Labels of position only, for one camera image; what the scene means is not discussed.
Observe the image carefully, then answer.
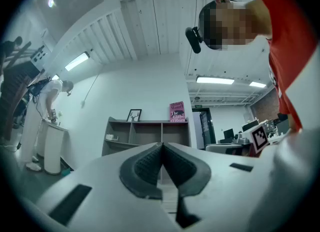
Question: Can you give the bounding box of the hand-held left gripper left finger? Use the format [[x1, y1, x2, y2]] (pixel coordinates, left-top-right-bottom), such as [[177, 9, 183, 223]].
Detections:
[[26, 142, 187, 232]]

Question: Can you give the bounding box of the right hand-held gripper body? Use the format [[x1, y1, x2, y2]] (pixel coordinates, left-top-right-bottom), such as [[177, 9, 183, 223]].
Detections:
[[248, 123, 271, 157]]

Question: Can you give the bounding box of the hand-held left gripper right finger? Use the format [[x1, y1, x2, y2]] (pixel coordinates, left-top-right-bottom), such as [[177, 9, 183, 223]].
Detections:
[[162, 142, 274, 232]]

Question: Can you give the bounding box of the person's left forearm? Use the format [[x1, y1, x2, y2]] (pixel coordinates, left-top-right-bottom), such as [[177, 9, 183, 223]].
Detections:
[[261, 48, 320, 232]]

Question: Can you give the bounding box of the black computer monitor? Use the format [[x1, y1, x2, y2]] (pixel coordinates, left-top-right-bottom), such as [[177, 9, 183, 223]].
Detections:
[[241, 122, 258, 133], [223, 128, 235, 141]]

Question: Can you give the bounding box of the grey office desk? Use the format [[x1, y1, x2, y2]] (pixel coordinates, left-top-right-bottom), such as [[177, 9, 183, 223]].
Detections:
[[205, 140, 252, 156]]

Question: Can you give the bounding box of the dark door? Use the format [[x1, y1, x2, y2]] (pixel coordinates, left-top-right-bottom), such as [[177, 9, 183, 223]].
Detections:
[[192, 108, 217, 150]]

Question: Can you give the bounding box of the long ceiling tube light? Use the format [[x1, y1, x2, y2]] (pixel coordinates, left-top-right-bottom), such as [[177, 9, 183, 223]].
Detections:
[[64, 52, 90, 72], [196, 75, 235, 85]]

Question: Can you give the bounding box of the grey open shelf unit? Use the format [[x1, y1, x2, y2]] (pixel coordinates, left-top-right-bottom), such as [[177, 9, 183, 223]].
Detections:
[[101, 116, 192, 157]]

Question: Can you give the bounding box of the pink book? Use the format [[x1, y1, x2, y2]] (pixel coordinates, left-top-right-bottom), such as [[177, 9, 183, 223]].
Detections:
[[169, 101, 187, 123]]

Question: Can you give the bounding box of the black framed deer picture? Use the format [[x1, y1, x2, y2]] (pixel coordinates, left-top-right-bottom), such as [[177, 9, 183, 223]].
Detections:
[[126, 109, 143, 123]]

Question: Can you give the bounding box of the person's red shirt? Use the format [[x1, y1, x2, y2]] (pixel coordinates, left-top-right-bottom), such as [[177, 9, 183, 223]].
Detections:
[[256, 0, 319, 133]]

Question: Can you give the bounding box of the person's head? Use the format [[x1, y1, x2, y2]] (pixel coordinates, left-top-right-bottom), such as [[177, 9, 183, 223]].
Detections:
[[198, 0, 273, 51]]

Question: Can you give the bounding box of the dark wooden staircase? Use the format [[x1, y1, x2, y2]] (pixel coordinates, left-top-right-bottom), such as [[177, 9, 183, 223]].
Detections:
[[0, 41, 46, 142]]

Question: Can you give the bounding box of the hanging white cord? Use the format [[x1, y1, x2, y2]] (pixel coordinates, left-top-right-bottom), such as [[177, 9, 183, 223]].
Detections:
[[80, 73, 100, 109]]

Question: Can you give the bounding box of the black head-mounted camera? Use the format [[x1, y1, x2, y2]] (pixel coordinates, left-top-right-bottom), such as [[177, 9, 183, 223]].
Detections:
[[184, 26, 204, 54]]

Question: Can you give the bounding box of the white wall board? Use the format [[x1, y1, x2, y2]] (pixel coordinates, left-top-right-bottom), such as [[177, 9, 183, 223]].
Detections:
[[29, 45, 49, 70]]

